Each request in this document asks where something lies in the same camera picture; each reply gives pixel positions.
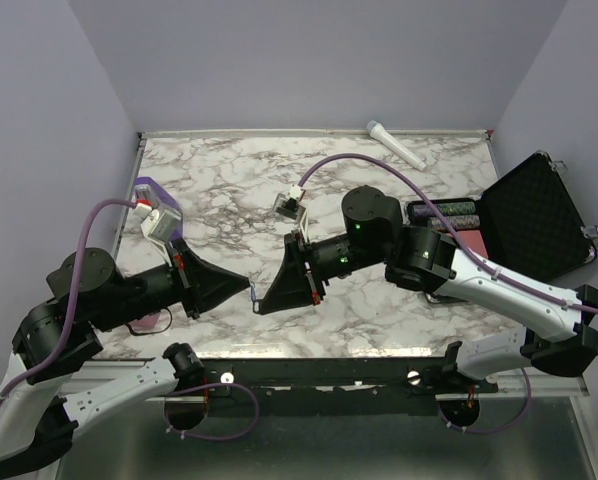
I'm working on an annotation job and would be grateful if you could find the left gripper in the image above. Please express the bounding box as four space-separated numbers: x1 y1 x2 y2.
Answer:
95 237 253 331

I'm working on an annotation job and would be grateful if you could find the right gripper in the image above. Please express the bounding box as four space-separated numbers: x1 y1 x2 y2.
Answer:
259 231 388 316

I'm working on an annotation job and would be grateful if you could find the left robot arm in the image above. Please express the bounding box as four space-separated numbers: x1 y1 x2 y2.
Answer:
0 240 249 463

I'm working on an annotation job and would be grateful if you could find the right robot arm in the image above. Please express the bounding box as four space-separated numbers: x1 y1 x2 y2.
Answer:
254 186 598 392

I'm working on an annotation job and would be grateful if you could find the pink metronome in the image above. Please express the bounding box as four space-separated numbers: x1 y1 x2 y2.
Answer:
129 313 160 331

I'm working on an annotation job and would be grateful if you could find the purple metronome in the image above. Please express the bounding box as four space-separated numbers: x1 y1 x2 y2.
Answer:
133 176 183 241

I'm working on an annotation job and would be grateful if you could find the pink card deck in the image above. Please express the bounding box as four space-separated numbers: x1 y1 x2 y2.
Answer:
458 230 487 255

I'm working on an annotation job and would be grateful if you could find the white microphone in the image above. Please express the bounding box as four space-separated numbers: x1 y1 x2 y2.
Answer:
366 121 427 171

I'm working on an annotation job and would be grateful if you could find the black poker chip case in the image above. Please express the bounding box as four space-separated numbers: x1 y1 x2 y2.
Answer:
432 151 598 283

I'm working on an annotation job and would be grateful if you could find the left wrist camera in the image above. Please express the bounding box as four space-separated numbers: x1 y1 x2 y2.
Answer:
135 198 182 265

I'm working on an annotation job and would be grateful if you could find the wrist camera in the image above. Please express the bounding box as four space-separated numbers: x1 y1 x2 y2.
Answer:
273 185 309 240
135 198 182 265

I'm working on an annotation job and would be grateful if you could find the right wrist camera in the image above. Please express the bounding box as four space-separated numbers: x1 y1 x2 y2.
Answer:
273 185 309 240

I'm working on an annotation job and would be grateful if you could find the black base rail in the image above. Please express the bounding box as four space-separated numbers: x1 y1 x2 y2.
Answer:
143 342 500 419

